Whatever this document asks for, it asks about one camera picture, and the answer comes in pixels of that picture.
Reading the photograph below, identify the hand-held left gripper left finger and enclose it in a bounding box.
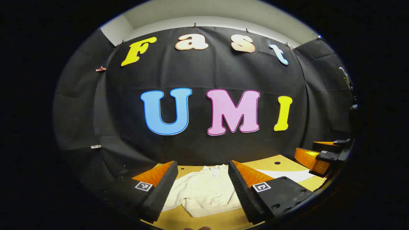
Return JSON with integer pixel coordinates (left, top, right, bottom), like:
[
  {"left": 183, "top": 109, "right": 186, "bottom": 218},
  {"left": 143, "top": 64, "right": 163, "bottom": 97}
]
[{"left": 96, "top": 161, "right": 178, "bottom": 224}]

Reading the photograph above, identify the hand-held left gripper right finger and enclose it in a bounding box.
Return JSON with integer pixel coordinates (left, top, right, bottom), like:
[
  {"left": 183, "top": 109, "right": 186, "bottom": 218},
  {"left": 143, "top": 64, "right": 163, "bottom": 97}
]
[{"left": 228, "top": 160, "right": 313, "bottom": 225}]

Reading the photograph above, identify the cream sweatshirt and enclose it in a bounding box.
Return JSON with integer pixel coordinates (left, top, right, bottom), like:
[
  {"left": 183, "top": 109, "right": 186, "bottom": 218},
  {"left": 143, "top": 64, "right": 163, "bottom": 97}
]
[{"left": 161, "top": 165, "right": 315, "bottom": 218}]

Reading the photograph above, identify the black backdrop cloth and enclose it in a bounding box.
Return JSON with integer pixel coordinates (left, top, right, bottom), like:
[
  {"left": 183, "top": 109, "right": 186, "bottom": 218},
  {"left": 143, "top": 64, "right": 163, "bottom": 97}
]
[{"left": 53, "top": 26, "right": 355, "bottom": 192}]

